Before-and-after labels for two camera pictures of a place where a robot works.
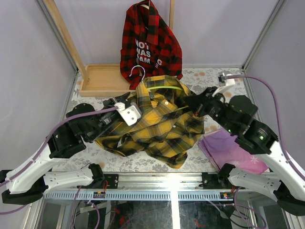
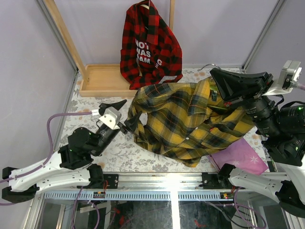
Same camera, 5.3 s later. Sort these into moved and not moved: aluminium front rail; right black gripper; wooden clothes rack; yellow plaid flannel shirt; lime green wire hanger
Moved: lime green wire hanger; right black gripper; yellow plaid flannel shirt
Not moved: aluminium front rail; wooden clothes rack
